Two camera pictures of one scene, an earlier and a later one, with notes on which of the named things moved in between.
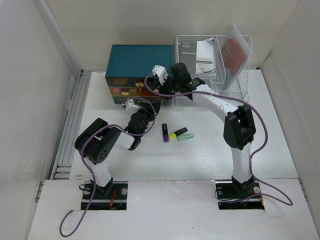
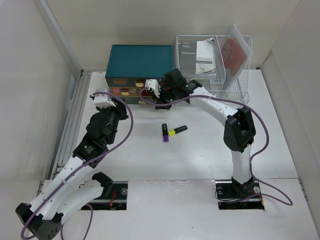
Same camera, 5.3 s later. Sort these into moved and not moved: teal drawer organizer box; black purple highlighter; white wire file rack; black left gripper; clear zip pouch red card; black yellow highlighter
Moved: black left gripper; black yellow highlighter
Not moved: white wire file rack; black purple highlighter; clear zip pouch red card; teal drawer organizer box
